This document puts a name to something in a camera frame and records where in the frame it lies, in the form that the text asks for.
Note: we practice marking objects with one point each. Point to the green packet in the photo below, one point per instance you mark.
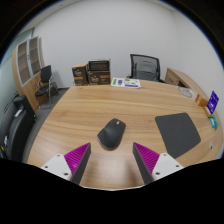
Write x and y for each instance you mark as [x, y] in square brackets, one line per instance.
[216, 122]

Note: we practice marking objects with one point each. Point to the black metal-legged visitor chair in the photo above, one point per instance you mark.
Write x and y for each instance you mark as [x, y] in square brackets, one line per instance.
[45, 74]

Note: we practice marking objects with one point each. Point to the dark grey computer mouse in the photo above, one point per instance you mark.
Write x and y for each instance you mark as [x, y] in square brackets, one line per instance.
[111, 133]

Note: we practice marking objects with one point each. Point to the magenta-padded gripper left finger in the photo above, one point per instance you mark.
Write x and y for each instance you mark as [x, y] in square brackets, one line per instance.
[63, 165]

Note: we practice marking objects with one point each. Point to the wooden shelf cabinet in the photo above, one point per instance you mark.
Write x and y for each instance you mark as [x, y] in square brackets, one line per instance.
[26, 83]

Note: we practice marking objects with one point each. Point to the large black armchair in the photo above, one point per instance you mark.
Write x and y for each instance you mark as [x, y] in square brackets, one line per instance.
[18, 130]

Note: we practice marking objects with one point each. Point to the small plain brown box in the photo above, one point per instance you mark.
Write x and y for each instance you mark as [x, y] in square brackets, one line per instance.
[201, 100]

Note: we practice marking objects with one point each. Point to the cyan packet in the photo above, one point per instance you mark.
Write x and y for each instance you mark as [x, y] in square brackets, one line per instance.
[212, 122]

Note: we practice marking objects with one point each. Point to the black mesh office chair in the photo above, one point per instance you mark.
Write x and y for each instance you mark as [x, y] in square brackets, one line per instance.
[145, 68]

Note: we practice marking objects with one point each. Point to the tall brown cardboard box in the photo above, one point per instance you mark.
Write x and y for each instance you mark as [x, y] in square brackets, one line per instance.
[80, 75]

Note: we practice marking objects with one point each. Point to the flat tan box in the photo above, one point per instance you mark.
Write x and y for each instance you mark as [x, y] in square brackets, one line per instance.
[206, 112]

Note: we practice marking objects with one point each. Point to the dark grey mouse pad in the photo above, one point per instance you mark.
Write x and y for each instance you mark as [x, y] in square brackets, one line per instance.
[178, 133]

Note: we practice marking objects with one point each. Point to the small white round object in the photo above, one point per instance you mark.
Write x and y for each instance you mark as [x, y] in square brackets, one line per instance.
[211, 145]

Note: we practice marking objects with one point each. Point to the purple standing card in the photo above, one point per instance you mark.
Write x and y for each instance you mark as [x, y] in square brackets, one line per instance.
[212, 102]

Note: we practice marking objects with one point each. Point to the green and purple printed sheet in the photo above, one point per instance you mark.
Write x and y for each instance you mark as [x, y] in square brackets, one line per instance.
[125, 82]

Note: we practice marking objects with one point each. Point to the open black box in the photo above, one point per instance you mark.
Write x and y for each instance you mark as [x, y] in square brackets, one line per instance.
[99, 65]

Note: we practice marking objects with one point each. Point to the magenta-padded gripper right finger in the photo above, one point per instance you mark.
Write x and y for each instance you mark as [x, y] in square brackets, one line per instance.
[156, 163]

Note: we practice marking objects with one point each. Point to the white sheet with round print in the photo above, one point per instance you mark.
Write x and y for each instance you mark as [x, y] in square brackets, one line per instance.
[186, 92]

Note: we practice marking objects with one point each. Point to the wooden side desk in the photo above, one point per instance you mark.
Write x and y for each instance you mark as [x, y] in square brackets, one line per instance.
[180, 78]

